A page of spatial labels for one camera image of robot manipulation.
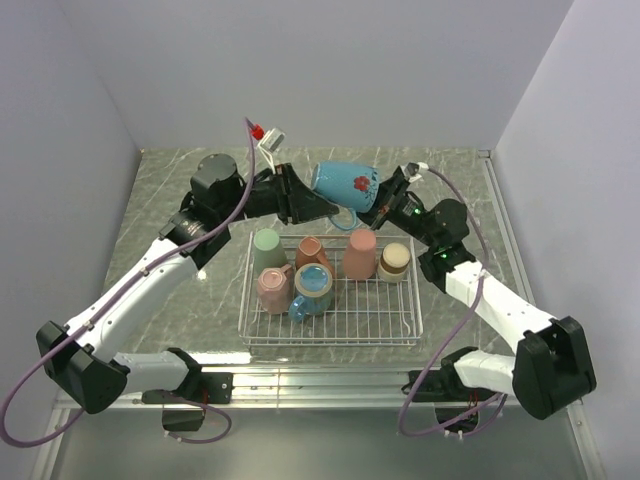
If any aluminium mounting rail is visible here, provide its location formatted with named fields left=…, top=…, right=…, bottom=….
left=52, top=356, right=511, bottom=414

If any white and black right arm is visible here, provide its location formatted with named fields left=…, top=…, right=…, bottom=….
left=359, top=163, right=597, bottom=420

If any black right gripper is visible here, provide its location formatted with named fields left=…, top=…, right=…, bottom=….
left=337, top=175, right=438, bottom=250

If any tall pink plastic cup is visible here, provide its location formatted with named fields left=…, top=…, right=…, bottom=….
left=343, top=229, right=377, bottom=281

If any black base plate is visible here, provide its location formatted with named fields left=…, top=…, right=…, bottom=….
left=401, top=369, right=495, bottom=434
left=141, top=372, right=233, bottom=435

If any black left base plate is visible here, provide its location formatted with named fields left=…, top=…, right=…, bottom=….
left=141, top=372, right=233, bottom=435

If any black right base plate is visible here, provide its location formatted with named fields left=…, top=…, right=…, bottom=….
left=401, top=369, right=495, bottom=434

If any tall green plastic cup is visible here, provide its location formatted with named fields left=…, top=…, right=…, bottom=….
left=253, top=228, right=288, bottom=275

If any blue mug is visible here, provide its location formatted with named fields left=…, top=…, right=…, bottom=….
left=288, top=263, right=334, bottom=323
left=311, top=162, right=380, bottom=231

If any pink mug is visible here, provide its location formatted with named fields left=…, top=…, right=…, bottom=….
left=256, top=264, right=295, bottom=315

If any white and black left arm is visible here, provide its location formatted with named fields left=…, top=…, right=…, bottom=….
left=36, top=154, right=338, bottom=414

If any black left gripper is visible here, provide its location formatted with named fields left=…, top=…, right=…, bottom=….
left=220, top=163, right=340, bottom=225

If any orange floral mug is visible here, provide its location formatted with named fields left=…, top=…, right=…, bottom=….
left=295, top=236, right=336, bottom=276

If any cream and brown ceramic cup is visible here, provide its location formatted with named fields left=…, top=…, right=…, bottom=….
left=377, top=242, right=411, bottom=283

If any white wire dish rack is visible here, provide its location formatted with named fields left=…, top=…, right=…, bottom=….
left=238, top=235, right=423, bottom=347

